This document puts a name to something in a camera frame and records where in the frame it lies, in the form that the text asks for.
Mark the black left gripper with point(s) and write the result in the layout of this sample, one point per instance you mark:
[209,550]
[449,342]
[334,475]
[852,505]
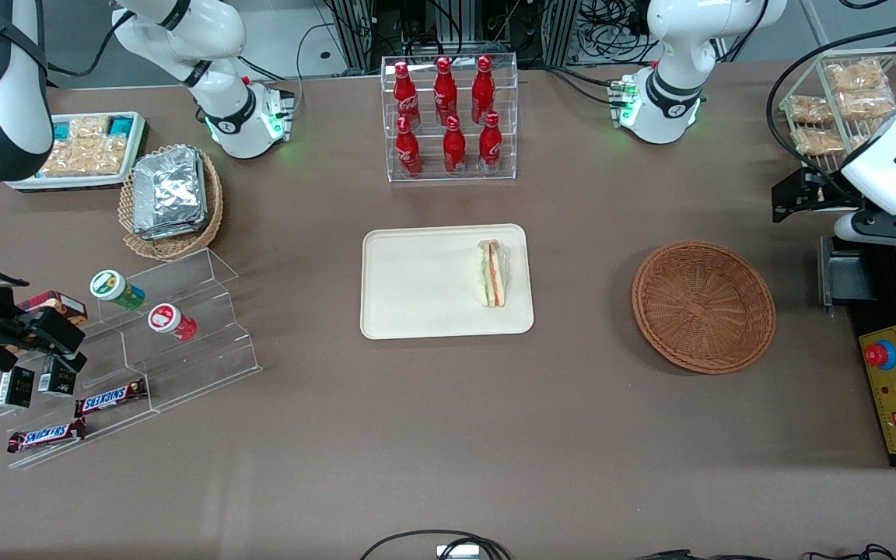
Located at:
[820,192]

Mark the triangular sandwich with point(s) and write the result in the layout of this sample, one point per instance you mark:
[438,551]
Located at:
[491,272]

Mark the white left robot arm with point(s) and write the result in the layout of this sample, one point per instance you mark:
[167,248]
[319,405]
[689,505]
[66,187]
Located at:
[670,93]

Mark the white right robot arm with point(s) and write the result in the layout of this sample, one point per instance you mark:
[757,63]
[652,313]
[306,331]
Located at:
[215,85]

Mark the oval tan wicker basket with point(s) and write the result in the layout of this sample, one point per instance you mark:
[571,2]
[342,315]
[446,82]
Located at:
[176,247]

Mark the round brown wicker basket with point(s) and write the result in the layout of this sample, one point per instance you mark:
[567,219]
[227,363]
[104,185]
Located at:
[701,311]

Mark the white plastic snack tray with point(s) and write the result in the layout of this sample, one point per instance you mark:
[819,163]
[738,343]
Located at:
[141,148]

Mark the beige rectangular tray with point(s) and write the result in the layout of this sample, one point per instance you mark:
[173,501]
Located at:
[425,284]

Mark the small black box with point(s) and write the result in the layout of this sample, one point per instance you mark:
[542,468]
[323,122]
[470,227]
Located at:
[57,379]
[15,387]

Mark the red brown carton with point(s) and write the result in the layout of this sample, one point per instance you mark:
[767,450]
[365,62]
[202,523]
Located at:
[59,302]

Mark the brown snickers bar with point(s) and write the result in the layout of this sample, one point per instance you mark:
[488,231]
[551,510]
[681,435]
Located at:
[45,435]
[110,398]

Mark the green lidded snack cup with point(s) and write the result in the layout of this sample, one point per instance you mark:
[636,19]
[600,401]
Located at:
[110,285]

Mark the red lidded snack cup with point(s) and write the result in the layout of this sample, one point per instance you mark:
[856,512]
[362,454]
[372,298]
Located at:
[164,319]

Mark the black machine housing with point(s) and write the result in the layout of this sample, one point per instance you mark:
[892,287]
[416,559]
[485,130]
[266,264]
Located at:
[876,311]

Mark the clear acrylic stepped display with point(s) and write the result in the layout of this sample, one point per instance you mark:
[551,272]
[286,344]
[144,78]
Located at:
[207,350]

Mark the silver foil packet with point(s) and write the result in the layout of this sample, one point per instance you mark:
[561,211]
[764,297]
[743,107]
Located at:
[168,190]
[183,234]

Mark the red emergency stop button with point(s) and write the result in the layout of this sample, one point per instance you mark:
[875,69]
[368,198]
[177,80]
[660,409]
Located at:
[880,355]

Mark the clear cracker packet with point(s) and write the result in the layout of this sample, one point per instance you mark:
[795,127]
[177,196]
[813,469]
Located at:
[89,128]
[107,155]
[67,158]

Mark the red cola bottle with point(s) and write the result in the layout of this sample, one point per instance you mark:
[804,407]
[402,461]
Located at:
[407,97]
[454,149]
[483,92]
[490,146]
[446,93]
[408,152]

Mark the clear acrylic bottle rack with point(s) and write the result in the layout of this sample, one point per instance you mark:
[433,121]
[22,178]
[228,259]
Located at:
[384,155]

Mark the aluminium equipment rack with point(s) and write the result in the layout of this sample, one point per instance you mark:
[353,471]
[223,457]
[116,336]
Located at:
[355,31]

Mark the small white device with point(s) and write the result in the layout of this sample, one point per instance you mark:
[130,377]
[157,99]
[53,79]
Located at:
[460,554]

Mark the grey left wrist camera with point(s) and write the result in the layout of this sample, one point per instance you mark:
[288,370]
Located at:
[883,231]

